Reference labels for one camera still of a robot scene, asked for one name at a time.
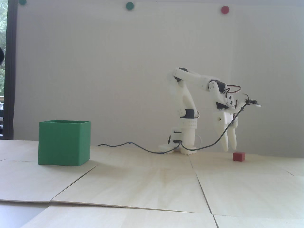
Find small wrist camera board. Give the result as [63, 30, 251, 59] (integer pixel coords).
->
[245, 98, 262, 107]

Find white magnetic board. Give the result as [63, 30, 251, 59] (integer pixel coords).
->
[13, 0, 304, 158]

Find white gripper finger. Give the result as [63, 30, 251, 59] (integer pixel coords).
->
[215, 123, 230, 152]
[228, 119, 239, 151]

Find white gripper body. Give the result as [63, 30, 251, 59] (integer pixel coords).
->
[213, 99, 249, 128]

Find black cable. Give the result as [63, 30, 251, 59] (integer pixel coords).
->
[98, 102, 248, 155]

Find red and black servo wires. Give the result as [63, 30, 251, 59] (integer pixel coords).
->
[224, 85, 242, 96]

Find dark window frame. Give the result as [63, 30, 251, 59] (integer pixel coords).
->
[6, 0, 18, 140]

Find green box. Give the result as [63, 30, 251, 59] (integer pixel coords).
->
[38, 120, 91, 166]

